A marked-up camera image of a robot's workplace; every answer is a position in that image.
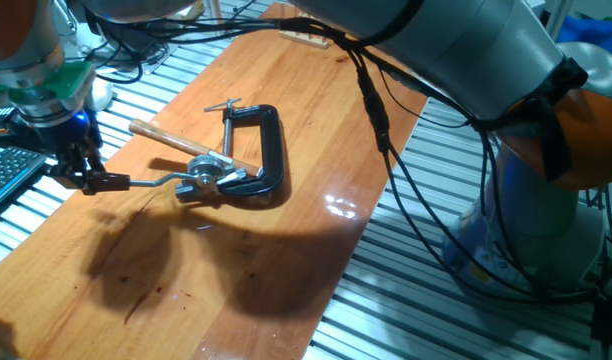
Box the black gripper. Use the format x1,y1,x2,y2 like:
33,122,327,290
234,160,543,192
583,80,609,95
33,110,107,195

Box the metal lever dark red knob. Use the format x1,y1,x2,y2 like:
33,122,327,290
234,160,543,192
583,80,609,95
83,170,197,196

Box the wooden handle claw hammer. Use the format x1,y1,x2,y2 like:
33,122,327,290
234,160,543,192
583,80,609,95
128,118,265,177

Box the black C-clamp with screw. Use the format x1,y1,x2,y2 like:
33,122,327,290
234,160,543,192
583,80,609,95
203,98,286,199

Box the black computer keyboard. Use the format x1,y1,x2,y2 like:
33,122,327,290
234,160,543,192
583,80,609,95
0,146,48,216

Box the black round spool device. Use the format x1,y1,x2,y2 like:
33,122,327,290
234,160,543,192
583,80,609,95
85,9,168,56

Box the glossy wooden board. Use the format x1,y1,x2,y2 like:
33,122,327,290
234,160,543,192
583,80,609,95
0,2,430,360

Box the wooden peg rack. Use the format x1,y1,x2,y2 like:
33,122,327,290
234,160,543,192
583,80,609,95
278,27,332,50

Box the blue plastic bag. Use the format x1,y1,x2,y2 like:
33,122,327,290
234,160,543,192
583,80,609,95
555,14,612,57

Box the green gripper mount plate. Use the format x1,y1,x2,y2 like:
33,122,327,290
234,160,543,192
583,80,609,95
0,60,97,109

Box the aluminium frame post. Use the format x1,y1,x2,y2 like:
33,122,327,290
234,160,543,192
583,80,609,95
543,0,575,41

